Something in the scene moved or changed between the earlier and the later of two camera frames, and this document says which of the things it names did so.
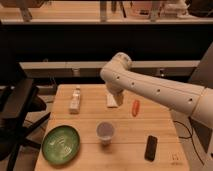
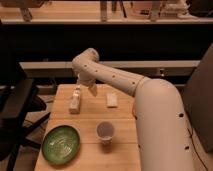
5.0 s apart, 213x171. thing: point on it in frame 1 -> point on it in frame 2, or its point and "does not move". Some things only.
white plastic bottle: [75, 102] does not move
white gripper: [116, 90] -> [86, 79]
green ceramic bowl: [61, 144] does not move
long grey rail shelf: [94, 69] does not move
